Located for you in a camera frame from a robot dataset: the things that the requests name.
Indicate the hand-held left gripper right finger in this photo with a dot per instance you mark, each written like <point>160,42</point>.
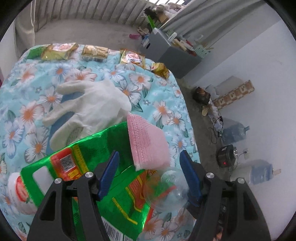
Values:
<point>190,178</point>

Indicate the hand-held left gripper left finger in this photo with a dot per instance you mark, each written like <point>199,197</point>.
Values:
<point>107,178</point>

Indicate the clear plastic dome lid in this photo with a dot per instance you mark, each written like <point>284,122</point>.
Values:
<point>171,201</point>

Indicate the green snack bag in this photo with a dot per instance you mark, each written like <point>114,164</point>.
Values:
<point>111,139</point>

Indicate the pink dish cloth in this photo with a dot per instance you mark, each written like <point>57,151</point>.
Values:
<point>145,143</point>

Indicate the black rice cooker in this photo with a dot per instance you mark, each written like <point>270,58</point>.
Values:
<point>226,156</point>

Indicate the blue water jug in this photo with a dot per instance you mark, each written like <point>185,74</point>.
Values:
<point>233,134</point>

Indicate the cardboard scraps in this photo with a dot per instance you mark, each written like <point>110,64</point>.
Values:
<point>209,110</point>

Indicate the white cloth glove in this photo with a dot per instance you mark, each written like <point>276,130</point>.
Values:
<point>92,106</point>

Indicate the dark printed box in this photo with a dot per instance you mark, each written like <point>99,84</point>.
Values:
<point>202,95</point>

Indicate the white instant noodle cup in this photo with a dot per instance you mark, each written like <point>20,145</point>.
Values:
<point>18,192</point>

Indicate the tall patterned box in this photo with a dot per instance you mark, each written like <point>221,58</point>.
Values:
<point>233,95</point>

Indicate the white foam box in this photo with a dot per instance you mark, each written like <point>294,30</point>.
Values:
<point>229,83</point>

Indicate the floral light blue blanket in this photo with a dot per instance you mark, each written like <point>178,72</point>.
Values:
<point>30,111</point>

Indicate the yellow crinkled snack packet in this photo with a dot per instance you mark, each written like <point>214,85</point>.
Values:
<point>160,69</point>

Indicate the grey cabinet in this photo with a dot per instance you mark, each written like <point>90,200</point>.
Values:
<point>175,62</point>

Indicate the gold orange snack packet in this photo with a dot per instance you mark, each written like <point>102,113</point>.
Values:
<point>133,59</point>

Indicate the gold foil snack packet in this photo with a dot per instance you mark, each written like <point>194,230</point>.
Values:
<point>94,53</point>

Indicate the mint perforated holder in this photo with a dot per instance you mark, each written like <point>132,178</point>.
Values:
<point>201,51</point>

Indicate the pile of papers and boxes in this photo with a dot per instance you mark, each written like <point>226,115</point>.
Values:
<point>183,46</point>

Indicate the gold and red snack packet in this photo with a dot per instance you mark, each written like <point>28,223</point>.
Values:
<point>60,52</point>

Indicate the small white bottle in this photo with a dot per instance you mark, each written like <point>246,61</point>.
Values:
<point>172,37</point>

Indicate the pink slipper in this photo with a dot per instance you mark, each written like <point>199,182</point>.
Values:
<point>134,36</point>

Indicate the green snack packet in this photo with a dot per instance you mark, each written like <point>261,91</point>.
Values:
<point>34,53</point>

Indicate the green plastic toy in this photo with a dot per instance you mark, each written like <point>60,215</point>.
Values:
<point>150,22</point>

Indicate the grey curtain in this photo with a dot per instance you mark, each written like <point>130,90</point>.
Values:
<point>208,16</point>

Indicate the beige curtain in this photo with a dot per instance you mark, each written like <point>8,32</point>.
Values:
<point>24,34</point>

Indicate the metal window railing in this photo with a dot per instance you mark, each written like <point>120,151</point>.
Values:
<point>92,11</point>

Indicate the heap of clothes and cardboard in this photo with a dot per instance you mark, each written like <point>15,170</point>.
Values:
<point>161,12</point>

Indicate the white wall outlet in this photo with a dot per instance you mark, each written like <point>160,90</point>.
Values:
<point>246,153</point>

